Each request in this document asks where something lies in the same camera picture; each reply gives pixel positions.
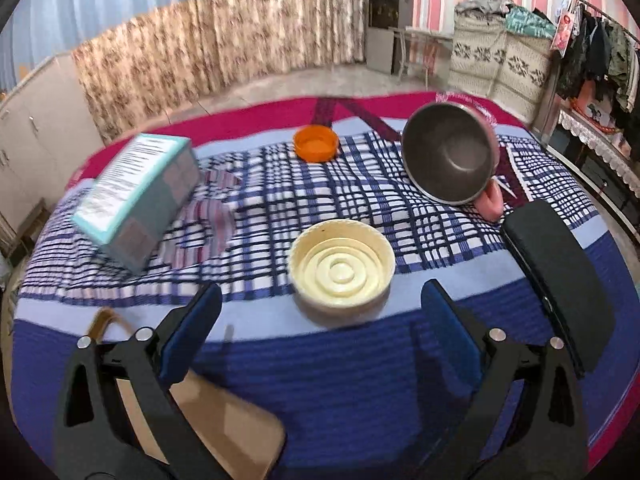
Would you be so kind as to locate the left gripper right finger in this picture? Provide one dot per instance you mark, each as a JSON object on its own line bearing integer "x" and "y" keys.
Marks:
{"x": 525, "y": 419}

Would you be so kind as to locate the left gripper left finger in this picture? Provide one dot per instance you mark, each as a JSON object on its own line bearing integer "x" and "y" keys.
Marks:
{"x": 93, "y": 435}

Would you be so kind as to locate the black rectangular case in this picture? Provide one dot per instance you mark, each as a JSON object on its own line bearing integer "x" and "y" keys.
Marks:
{"x": 564, "y": 279}

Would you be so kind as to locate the brown cardboard piece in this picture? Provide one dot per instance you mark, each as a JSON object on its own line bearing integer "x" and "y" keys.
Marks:
{"x": 246, "y": 439}

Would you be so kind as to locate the teal tissue box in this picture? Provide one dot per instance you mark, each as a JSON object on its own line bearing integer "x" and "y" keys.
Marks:
{"x": 136, "y": 197}

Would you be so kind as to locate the striped blue red tablecloth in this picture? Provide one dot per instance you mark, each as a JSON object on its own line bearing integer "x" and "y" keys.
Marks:
{"x": 358, "y": 399}

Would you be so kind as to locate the cream round plastic lid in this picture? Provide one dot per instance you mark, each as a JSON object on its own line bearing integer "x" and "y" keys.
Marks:
{"x": 341, "y": 266}

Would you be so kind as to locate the low tv stand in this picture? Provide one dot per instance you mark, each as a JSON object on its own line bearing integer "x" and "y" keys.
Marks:
{"x": 596, "y": 161}

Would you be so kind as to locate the pink metal mug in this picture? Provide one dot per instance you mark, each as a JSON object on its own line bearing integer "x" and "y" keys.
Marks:
{"x": 451, "y": 154}

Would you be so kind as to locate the white side cabinet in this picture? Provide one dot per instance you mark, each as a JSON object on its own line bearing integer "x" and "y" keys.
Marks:
{"x": 47, "y": 133}

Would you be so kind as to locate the small orange plastic lid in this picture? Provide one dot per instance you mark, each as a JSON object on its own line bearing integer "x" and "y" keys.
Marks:
{"x": 315, "y": 143}

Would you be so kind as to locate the patterned cloth covered cabinet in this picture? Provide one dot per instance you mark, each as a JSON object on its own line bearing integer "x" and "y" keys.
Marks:
{"x": 489, "y": 61}

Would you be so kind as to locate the clothes rack with garments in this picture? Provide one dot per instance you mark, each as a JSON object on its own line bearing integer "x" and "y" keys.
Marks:
{"x": 599, "y": 70}

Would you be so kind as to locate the blue and floral curtain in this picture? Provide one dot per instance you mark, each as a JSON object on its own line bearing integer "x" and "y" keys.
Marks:
{"x": 137, "y": 58}

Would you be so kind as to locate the small wooden stool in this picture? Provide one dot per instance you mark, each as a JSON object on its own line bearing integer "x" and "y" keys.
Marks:
{"x": 419, "y": 49}

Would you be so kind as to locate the pile of clothes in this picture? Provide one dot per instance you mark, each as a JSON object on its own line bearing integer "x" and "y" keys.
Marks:
{"x": 518, "y": 20}

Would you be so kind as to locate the water dispenser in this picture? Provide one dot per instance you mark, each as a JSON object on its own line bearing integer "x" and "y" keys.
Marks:
{"x": 385, "y": 17}

